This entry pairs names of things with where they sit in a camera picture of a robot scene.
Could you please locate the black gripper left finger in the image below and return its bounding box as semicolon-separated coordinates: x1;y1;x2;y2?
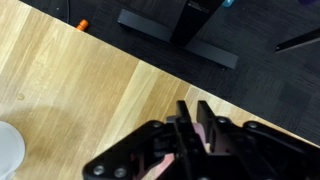
82;99;211;180

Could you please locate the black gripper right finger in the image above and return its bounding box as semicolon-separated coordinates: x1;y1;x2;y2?
196;99;320;180

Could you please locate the pink plastic cup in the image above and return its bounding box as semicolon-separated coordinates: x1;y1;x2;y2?
143;122;211;180

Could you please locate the white cup with green lid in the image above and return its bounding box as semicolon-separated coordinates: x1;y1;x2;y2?
0;120;26;180

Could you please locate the black T-shaped stand base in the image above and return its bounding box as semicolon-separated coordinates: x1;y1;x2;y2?
117;0;239;70

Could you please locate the black floor stand leg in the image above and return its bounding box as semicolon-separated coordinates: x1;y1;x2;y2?
275;28;320;53

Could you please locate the orange clamp handle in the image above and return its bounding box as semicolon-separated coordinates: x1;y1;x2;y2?
75;19;90;32

